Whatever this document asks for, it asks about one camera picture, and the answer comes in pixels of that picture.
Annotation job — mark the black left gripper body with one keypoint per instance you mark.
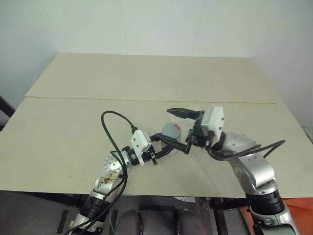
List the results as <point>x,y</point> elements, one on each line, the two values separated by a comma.
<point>149,156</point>

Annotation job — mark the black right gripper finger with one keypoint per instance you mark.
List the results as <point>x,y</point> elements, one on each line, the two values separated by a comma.
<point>177,145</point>
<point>182,112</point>

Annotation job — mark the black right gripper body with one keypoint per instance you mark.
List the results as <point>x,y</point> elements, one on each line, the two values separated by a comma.
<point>198,133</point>

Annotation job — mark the clear plastic jar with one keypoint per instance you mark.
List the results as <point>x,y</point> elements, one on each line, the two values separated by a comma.
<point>174,143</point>

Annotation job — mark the small grey round tin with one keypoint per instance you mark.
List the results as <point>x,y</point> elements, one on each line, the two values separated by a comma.
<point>171,131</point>

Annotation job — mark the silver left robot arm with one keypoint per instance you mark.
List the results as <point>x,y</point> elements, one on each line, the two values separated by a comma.
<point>111,167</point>

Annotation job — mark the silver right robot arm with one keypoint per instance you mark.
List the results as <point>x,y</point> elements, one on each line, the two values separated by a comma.
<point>256,169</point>

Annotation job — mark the clear plastic box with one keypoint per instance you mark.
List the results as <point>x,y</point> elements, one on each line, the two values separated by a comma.
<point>187,125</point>

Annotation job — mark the white paper scrap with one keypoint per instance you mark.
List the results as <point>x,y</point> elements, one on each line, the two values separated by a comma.
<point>185,199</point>

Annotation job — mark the black tape strip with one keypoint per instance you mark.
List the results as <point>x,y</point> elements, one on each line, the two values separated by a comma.
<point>62,221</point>

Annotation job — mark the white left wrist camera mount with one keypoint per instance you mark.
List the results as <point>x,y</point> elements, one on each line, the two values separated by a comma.
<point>139,144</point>

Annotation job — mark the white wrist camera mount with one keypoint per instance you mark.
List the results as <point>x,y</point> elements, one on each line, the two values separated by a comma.
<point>214,121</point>
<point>139,144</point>

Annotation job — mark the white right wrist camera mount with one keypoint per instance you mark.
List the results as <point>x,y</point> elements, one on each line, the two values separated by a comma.
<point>214,121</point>

